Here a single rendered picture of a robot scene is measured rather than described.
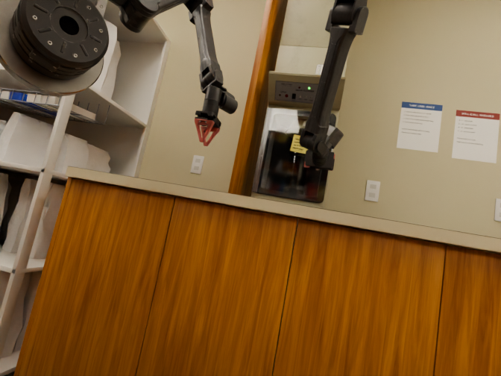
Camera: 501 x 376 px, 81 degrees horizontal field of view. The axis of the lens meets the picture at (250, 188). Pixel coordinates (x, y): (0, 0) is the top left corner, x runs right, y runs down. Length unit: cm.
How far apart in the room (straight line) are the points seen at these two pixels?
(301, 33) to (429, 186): 104
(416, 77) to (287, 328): 155
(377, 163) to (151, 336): 139
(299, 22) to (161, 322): 142
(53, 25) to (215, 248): 74
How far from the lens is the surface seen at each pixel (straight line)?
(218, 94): 109
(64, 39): 68
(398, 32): 216
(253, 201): 99
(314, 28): 160
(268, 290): 102
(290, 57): 152
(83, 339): 132
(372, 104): 191
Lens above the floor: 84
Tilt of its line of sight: 8 degrees up
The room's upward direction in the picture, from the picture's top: 11 degrees clockwise
